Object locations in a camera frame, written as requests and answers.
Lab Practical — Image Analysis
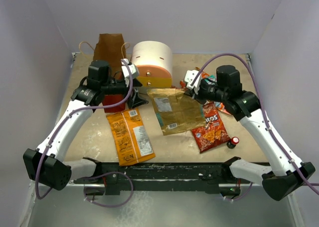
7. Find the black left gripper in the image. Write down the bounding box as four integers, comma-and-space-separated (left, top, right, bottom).
101, 77, 149, 108

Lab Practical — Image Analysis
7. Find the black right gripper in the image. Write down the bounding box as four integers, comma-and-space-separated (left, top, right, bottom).
184, 80, 228, 105

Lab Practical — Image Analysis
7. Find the gold foil snack bag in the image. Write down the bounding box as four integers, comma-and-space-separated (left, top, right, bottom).
147, 88, 206, 136

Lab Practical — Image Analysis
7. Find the orange kettle chips bag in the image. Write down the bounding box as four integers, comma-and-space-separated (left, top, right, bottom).
107, 108, 156, 166

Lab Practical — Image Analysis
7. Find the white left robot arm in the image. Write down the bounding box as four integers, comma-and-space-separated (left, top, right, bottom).
23, 59, 147, 191

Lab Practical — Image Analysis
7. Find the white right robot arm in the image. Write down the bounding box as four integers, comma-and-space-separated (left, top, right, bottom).
184, 65, 316, 201

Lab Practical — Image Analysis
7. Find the orange white snack bag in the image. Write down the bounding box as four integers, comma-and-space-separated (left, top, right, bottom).
195, 71, 230, 115

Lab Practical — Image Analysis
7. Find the red Doritos chip bag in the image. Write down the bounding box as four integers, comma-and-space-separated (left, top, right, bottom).
191, 103, 231, 153

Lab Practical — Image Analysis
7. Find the red brown paper bag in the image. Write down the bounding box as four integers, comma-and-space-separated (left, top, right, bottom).
79, 33, 131, 114

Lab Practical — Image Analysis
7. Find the small red nut snack pack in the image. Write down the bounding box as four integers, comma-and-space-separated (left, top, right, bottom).
180, 80, 187, 91

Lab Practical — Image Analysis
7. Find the teal candy pouch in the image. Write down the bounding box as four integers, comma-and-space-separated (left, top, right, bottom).
207, 75, 217, 82

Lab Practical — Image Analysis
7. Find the white round drawer cabinet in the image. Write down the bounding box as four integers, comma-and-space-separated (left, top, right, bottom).
131, 41, 172, 88

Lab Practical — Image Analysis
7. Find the red emergency stop button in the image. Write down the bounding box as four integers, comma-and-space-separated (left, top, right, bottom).
227, 137, 239, 149

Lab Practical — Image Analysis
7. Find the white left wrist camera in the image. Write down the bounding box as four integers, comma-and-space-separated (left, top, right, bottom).
121, 58, 140, 87

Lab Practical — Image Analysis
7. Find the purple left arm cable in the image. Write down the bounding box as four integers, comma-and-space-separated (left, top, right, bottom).
34, 59, 134, 200

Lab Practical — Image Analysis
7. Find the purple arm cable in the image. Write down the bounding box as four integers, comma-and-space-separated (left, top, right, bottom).
34, 59, 134, 200
190, 52, 319, 197

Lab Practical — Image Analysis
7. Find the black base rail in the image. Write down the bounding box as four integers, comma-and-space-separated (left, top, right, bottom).
75, 162, 248, 198

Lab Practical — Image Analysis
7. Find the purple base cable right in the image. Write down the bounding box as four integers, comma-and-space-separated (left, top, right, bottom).
223, 182, 254, 203

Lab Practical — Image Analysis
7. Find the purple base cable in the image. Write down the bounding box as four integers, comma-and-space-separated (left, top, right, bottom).
83, 171, 135, 208
223, 182, 254, 203

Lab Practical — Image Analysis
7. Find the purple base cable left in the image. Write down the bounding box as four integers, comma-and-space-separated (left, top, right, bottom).
83, 171, 135, 208

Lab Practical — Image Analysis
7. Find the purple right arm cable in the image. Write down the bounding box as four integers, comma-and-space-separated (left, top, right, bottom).
190, 52, 319, 197

